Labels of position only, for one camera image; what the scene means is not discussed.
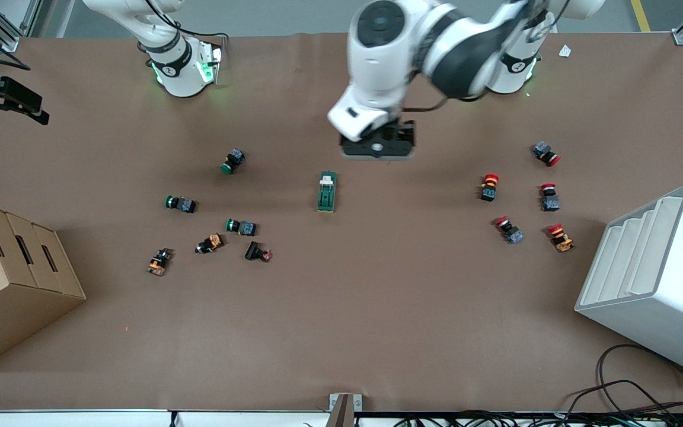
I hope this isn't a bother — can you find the green push button switch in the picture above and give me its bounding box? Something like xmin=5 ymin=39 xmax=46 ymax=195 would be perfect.
xmin=226 ymin=218 xmax=257 ymax=237
xmin=165 ymin=195 xmax=197 ymax=214
xmin=221 ymin=148 xmax=245 ymax=175

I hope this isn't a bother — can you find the white table edge rail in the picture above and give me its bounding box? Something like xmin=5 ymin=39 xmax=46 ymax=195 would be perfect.
xmin=0 ymin=409 xmax=683 ymax=427

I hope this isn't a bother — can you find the brown cardboard box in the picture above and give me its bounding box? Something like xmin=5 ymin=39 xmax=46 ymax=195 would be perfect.
xmin=0 ymin=198 xmax=87 ymax=373

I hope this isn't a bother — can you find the red orange emergency button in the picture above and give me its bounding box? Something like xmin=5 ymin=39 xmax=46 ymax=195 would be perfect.
xmin=480 ymin=173 xmax=500 ymax=203
xmin=548 ymin=224 xmax=575 ymax=253

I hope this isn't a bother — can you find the black looping cable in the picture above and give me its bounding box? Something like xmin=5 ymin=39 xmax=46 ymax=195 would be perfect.
xmin=596 ymin=344 xmax=683 ymax=411

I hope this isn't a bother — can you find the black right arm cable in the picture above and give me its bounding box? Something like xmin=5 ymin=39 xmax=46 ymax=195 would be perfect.
xmin=143 ymin=0 xmax=229 ymax=40

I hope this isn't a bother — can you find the green load switch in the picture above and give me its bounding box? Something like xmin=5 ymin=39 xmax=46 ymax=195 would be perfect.
xmin=317 ymin=171 xmax=338 ymax=214

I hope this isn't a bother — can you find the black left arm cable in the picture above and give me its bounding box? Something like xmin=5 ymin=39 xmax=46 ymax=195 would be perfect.
xmin=401 ymin=0 xmax=573 ymax=114

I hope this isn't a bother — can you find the brown table mat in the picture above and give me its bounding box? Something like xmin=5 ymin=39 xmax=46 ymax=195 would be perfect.
xmin=0 ymin=33 xmax=683 ymax=411

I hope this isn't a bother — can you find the white slotted rack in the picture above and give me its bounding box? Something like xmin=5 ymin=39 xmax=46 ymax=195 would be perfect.
xmin=575 ymin=183 xmax=683 ymax=381

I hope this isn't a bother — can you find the black switch with red tip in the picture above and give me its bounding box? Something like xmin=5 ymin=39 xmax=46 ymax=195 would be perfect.
xmin=244 ymin=241 xmax=273 ymax=263

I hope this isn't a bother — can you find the black cable bundle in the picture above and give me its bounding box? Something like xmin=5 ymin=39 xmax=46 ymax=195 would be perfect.
xmin=394 ymin=380 xmax=683 ymax=427

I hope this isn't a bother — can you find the metal table edge bracket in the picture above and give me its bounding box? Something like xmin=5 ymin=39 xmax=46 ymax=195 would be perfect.
xmin=328 ymin=393 xmax=363 ymax=427

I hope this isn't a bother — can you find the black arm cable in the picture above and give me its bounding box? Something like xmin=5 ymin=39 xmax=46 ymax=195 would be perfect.
xmin=143 ymin=0 xmax=229 ymax=40
xmin=401 ymin=0 xmax=573 ymax=114

